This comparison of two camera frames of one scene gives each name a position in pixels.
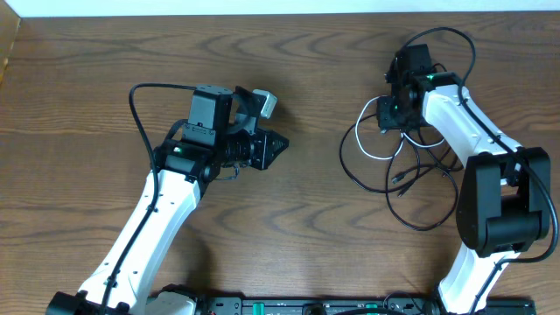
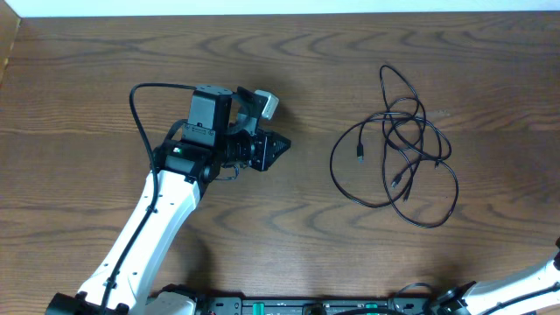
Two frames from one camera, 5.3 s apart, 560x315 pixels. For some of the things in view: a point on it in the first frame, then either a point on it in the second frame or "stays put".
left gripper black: [263, 141] stays put
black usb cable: [395, 178] → [369, 121]
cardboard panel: [10, 22] stays put
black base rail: [346, 304] stays put
